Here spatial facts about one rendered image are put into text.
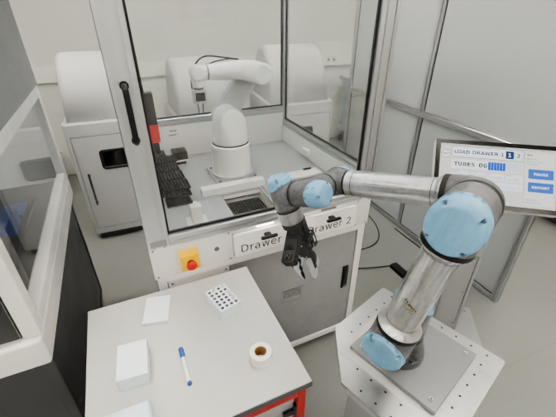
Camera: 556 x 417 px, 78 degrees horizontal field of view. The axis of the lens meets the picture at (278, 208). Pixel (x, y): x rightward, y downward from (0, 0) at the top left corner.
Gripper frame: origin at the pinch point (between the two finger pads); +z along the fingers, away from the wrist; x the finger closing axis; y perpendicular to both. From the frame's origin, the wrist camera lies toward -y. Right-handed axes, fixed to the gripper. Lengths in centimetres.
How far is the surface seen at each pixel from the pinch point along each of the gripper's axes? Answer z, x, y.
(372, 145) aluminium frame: -20, -13, 66
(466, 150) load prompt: -2, -47, 90
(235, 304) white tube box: 7.5, 29.0, -6.6
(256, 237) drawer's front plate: -3.0, 31.0, 22.0
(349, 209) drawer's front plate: 6, 2, 57
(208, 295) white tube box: 3.8, 39.5, -7.0
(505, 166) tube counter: 8, -62, 89
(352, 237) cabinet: 26, 6, 63
